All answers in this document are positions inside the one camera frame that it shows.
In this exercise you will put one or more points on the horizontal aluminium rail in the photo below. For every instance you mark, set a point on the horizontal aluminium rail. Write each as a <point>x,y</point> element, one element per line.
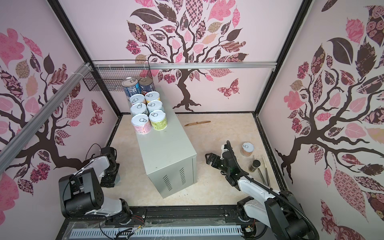
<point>165,66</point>

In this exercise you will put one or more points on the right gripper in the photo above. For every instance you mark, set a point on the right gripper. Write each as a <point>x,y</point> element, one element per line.
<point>213,156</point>

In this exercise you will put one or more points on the pale blue labelled can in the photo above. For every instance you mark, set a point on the pale blue labelled can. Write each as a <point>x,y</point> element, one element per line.
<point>155,105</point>

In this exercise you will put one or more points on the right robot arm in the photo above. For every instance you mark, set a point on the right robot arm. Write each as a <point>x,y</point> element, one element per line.
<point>279,211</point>

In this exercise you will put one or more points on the black wire basket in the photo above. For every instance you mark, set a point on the black wire basket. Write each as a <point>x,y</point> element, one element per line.
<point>112,74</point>

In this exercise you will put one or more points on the white green labelled can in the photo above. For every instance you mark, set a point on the white green labelled can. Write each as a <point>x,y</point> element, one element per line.
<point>138,109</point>

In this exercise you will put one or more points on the dark red labelled can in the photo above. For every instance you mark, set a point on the dark red labelled can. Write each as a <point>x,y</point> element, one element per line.
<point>147,85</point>

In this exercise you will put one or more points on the diagonal aluminium rail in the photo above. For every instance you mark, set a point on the diagonal aluminium rail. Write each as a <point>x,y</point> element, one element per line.
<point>13,148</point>

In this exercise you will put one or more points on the dark pepper shaker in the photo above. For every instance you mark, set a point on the dark pepper shaker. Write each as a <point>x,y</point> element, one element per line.
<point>254,165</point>

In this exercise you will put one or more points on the orange labelled can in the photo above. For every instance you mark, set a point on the orange labelled can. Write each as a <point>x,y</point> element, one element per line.
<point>247,149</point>

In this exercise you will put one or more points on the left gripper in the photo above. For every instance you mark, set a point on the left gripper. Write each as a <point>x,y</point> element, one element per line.
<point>109,180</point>

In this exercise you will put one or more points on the grey metal cabinet box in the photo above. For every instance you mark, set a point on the grey metal cabinet box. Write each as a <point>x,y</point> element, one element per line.
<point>169,157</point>

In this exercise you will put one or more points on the yellow labelled can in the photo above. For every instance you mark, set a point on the yellow labelled can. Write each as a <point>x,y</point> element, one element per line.
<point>152,96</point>

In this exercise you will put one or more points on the wooden knife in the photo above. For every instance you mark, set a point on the wooden knife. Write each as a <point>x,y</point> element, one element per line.
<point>196,123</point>

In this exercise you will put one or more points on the metal tongs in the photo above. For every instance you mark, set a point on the metal tongs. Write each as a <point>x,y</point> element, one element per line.
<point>263,173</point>

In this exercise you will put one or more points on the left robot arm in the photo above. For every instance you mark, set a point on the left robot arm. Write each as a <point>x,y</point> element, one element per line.
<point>81,194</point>

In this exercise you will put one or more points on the pink labelled can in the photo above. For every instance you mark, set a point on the pink labelled can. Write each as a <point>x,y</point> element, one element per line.
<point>137,99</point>
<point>141,124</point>

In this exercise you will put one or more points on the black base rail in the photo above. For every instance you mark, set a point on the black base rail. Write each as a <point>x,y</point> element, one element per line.
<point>175,216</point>

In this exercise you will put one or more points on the white slotted cable duct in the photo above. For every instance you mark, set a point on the white slotted cable duct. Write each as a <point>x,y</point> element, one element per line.
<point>153,232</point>

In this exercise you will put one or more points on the large blue labelled can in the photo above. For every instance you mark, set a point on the large blue labelled can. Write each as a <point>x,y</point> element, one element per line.
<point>131,87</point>

